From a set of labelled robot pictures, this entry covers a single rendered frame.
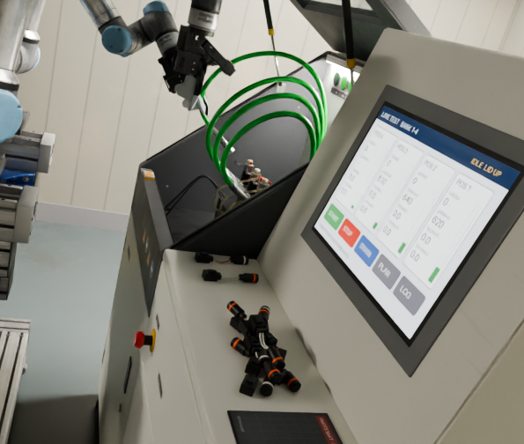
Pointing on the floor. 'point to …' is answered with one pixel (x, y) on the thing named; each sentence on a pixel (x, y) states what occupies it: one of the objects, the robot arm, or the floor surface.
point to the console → (438, 88)
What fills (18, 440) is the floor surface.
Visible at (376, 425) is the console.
